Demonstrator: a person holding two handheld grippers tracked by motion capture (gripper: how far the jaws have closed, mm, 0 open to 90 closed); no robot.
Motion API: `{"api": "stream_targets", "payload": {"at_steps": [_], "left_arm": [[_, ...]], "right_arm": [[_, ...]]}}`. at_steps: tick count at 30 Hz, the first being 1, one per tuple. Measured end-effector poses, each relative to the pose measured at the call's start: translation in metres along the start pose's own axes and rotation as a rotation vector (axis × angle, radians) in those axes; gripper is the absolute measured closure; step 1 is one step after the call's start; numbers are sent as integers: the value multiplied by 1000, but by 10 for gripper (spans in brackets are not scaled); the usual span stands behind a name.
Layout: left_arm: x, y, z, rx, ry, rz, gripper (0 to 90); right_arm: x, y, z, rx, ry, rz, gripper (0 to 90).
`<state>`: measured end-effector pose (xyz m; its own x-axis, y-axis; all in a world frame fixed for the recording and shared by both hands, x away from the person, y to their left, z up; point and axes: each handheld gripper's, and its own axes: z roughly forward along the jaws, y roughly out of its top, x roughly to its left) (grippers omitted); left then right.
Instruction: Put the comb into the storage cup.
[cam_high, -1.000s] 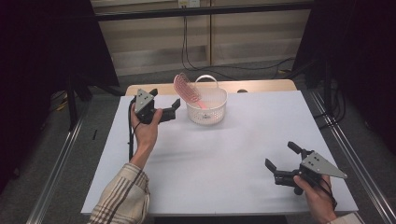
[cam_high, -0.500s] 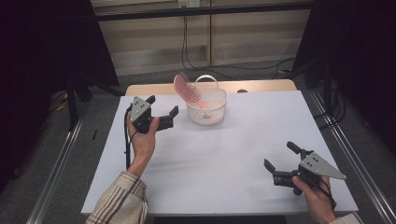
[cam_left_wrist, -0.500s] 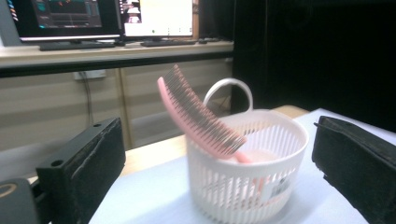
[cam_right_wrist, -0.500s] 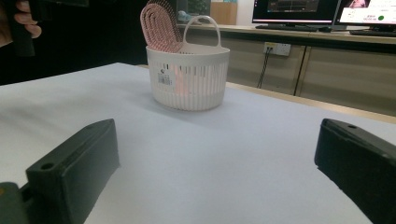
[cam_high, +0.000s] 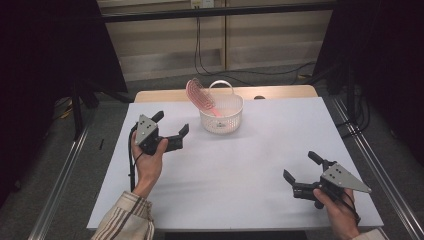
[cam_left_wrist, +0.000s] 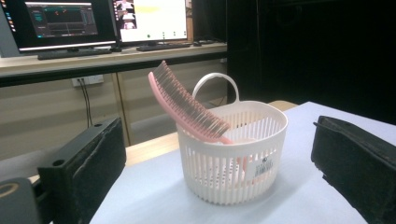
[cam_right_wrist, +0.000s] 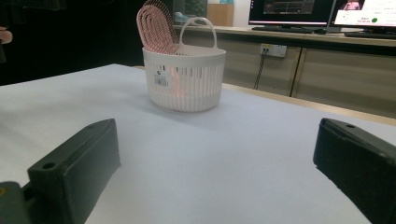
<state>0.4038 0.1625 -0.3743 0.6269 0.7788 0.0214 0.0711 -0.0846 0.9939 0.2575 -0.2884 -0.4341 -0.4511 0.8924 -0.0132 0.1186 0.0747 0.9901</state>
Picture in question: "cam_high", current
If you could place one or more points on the white perforated basket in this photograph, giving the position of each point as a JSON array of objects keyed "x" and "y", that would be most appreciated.
[{"x": 226, "y": 123}]

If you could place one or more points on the white wall socket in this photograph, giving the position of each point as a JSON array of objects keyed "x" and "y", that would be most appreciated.
[{"x": 203, "y": 3}]

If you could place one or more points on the metal floor rail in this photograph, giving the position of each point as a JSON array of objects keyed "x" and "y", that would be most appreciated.
[
  {"x": 376, "y": 166},
  {"x": 63, "y": 180}
]

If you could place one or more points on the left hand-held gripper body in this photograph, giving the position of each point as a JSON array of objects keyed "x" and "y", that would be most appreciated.
[{"x": 146, "y": 130}]

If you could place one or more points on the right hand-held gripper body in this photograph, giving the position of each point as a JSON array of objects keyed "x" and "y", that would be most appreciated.
[{"x": 340, "y": 178}]

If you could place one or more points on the person's right hand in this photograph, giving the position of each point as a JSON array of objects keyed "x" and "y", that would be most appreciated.
[{"x": 341, "y": 216}]

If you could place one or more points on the dark curtain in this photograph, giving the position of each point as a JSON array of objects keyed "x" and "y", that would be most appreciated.
[
  {"x": 40, "y": 66},
  {"x": 393, "y": 50}
]

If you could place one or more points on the person's left hand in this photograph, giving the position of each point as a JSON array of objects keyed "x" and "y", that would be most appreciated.
[{"x": 148, "y": 170}]

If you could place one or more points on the white table mat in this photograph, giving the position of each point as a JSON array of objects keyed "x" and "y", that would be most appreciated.
[{"x": 233, "y": 186}]

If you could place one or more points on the dark round table grommet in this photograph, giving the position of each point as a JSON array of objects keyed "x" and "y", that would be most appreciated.
[{"x": 259, "y": 97}]

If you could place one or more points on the black horizontal bar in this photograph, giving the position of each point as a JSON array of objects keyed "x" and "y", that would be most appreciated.
[{"x": 166, "y": 15}]

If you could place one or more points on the pink hairbrush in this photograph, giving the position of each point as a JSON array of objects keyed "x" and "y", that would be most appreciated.
[{"x": 200, "y": 95}]

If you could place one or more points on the black metal stand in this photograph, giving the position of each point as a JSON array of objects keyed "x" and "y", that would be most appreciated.
[{"x": 77, "y": 116}]

